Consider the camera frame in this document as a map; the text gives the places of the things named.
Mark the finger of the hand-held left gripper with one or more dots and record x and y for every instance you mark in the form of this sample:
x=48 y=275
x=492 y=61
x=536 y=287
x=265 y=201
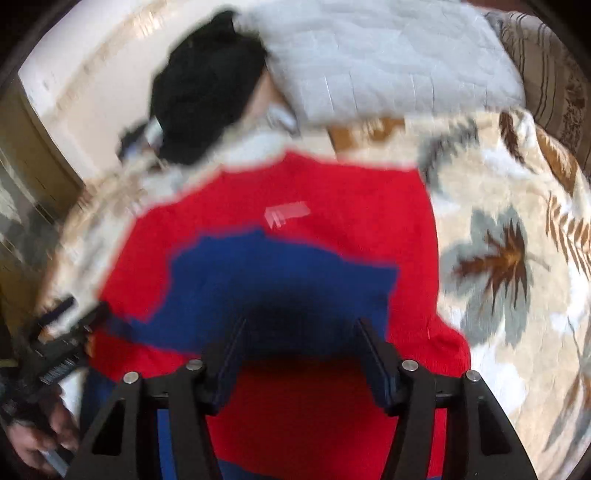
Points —
x=57 y=311
x=92 y=318

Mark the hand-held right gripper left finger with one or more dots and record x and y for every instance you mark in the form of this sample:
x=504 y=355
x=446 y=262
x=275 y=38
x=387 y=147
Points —
x=231 y=364

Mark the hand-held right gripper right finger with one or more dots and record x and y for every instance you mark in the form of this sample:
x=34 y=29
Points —
x=375 y=364

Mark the red and blue sweater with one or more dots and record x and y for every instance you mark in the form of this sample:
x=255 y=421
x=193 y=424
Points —
x=323 y=194

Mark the person's left hand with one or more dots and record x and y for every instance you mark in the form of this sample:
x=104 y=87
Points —
x=51 y=438

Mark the leaf print blanket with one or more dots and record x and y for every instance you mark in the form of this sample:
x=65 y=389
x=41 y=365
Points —
x=508 y=323

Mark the brown wooden door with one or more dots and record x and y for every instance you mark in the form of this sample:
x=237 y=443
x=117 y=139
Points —
x=32 y=152

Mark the purple patterned cloth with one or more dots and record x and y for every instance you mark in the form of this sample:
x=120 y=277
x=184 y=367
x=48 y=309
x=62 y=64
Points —
x=138 y=136

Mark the black jacket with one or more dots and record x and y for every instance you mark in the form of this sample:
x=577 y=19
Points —
x=203 y=92

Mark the grey quilted pillow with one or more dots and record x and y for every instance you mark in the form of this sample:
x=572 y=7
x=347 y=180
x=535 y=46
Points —
x=369 y=60

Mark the striped sofa backrest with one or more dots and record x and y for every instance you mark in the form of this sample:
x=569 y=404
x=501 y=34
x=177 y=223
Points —
x=549 y=78

